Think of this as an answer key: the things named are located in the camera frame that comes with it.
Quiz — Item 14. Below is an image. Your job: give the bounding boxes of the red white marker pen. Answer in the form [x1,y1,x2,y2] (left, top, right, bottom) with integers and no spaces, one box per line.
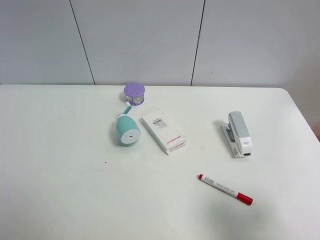
[197,174,254,206]

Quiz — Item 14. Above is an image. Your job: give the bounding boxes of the purple round container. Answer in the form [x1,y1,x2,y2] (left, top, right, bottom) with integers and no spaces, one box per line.
[123,83,146,106]

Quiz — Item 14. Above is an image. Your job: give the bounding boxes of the grey white stapler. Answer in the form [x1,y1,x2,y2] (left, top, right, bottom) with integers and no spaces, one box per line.
[221,111,253,158]

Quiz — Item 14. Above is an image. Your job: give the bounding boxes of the white cardboard box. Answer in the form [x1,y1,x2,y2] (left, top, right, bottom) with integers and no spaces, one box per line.
[142,109,187,155]

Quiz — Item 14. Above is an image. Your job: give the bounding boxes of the teal pencil sharpener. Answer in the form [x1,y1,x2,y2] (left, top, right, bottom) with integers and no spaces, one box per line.
[116,103,141,147]

